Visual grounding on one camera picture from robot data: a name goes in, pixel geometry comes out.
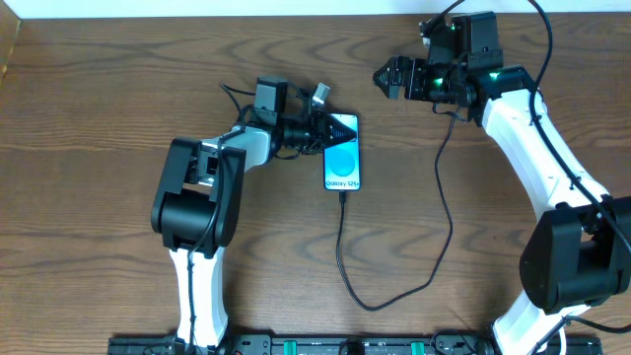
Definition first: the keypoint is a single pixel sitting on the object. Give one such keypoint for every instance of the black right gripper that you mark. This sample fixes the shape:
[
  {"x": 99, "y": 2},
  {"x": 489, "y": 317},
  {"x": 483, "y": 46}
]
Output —
[{"x": 407, "y": 77}]

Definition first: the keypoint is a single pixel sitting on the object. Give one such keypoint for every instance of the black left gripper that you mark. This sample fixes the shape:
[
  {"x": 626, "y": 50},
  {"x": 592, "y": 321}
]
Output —
[{"x": 312, "y": 131}]

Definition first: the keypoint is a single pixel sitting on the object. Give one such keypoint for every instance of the blue screen Galaxy smartphone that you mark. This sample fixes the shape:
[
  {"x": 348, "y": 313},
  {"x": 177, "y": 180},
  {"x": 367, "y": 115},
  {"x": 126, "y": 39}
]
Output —
[{"x": 342, "y": 163}]

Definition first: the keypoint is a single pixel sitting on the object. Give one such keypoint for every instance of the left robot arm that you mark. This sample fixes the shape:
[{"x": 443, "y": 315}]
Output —
[{"x": 197, "y": 204}]

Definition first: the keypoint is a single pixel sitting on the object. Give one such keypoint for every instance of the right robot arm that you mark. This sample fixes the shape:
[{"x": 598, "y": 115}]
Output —
[{"x": 578, "y": 255}]

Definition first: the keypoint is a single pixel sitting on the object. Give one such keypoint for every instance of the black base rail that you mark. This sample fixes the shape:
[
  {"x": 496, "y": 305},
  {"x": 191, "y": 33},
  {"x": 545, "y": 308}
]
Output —
[{"x": 265, "y": 344}]

